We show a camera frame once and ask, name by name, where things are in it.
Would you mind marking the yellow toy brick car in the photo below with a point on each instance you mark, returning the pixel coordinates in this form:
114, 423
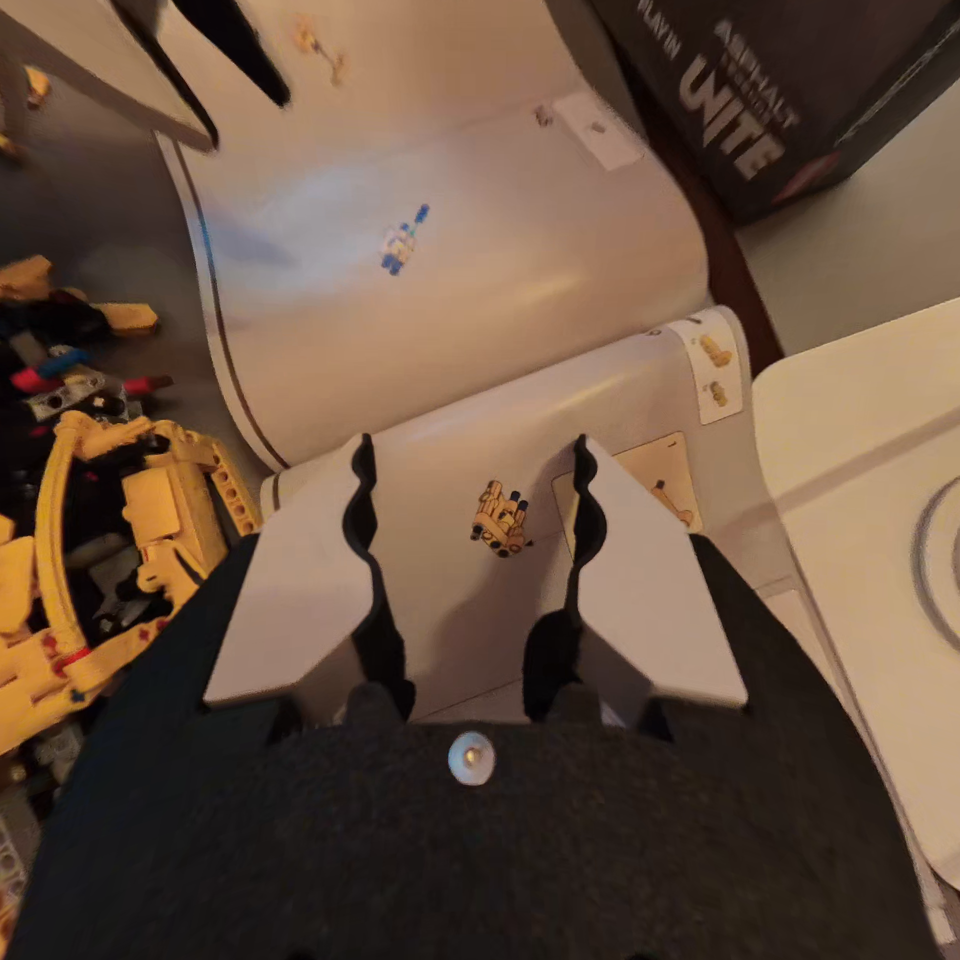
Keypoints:
165, 510

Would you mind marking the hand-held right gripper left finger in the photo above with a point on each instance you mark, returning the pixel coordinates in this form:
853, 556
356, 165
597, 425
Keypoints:
300, 600

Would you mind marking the grey desk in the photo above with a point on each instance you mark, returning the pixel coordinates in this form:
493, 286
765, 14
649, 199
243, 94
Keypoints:
862, 262

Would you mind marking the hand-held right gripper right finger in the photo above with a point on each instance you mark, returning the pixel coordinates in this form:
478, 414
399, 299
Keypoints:
652, 600

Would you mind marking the black toy set box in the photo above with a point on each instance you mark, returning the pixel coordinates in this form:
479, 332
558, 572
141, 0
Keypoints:
787, 90

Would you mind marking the white tablet stand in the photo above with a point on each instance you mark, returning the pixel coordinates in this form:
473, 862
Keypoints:
847, 487

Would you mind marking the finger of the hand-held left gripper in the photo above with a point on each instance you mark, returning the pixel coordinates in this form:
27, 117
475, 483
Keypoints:
75, 45
232, 45

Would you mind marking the instruction booklet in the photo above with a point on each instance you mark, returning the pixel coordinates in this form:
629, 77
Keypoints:
487, 300

